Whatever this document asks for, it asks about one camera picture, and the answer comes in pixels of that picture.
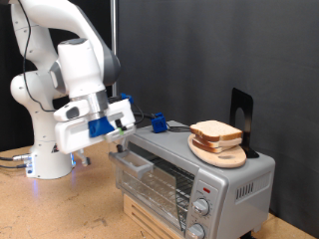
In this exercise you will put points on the silver toaster oven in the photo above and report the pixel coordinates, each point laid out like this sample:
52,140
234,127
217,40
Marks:
232,205

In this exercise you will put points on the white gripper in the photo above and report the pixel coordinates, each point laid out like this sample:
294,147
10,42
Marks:
71,136

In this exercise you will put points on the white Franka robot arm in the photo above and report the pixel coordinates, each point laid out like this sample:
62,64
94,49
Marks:
43,149

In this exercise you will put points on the round wooden serving board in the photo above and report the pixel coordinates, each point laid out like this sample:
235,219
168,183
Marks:
226,160

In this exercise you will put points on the black metal bookend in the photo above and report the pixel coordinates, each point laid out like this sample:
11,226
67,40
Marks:
247,103

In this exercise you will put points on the metal spatula with blue block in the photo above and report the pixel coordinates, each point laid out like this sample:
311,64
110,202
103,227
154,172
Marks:
159,123

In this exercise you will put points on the wooden riser under oven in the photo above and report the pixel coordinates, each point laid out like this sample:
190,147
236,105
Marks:
146,219

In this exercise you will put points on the silver oven knob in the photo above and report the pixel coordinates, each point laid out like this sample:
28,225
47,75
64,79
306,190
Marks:
196,231
201,207

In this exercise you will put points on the red oven indicator light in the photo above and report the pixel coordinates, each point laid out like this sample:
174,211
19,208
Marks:
206,190

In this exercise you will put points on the white bread slice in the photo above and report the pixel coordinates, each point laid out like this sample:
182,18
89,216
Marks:
229,142
207,148
216,129

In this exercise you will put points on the metal pole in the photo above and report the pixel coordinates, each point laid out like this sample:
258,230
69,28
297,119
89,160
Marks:
114,26

